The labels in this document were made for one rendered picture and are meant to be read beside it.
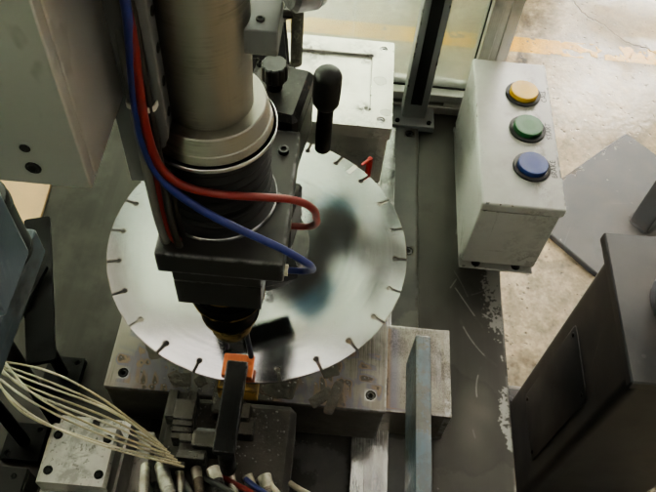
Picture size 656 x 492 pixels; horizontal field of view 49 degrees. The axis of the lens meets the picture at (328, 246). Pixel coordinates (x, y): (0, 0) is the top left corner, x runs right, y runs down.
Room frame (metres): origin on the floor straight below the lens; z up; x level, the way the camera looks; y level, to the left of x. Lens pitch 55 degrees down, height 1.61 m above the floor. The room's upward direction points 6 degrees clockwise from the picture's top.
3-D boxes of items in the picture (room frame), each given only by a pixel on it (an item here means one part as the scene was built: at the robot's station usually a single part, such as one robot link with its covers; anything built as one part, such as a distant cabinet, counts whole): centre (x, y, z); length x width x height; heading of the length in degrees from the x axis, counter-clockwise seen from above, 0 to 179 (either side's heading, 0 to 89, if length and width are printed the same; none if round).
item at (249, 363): (0.26, 0.07, 0.95); 0.10 x 0.03 x 0.07; 1
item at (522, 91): (0.80, -0.26, 0.90); 0.04 x 0.04 x 0.02
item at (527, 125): (0.73, -0.26, 0.90); 0.04 x 0.04 x 0.02
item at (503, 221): (0.73, -0.24, 0.82); 0.28 x 0.11 x 0.15; 1
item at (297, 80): (0.38, 0.05, 1.17); 0.06 x 0.05 x 0.20; 172
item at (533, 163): (0.66, -0.26, 0.90); 0.04 x 0.04 x 0.02
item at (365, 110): (0.79, 0.02, 0.82); 0.18 x 0.18 x 0.15; 1
